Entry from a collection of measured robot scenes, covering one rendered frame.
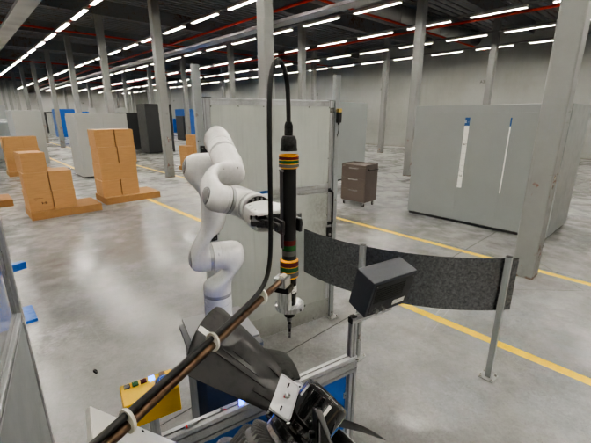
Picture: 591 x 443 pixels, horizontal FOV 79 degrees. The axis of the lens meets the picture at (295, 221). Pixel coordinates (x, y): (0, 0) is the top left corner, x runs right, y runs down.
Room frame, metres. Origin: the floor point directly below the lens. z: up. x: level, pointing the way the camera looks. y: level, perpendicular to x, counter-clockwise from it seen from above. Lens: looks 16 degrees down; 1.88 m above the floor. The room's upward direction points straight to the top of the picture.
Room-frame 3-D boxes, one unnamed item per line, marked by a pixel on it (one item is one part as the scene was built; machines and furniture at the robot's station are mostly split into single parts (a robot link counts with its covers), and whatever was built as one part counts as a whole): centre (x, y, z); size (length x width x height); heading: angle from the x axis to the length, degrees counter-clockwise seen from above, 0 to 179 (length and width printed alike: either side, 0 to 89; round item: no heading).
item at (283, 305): (0.77, 0.02, 1.48); 0.09 x 0.07 x 0.10; 157
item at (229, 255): (1.44, 0.31, 1.25); 0.19 x 0.12 x 0.24; 113
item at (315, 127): (2.81, 0.15, 1.10); 1.21 x 0.06 x 2.20; 122
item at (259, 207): (0.87, 0.07, 1.64); 0.11 x 0.10 x 0.07; 32
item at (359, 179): (7.72, -1.40, 0.45); 0.68 x 0.47 x 0.90; 46
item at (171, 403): (0.93, 0.46, 1.02); 0.16 x 0.10 x 0.11; 122
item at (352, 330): (1.36, -0.25, 0.96); 0.03 x 0.03 x 0.20; 32
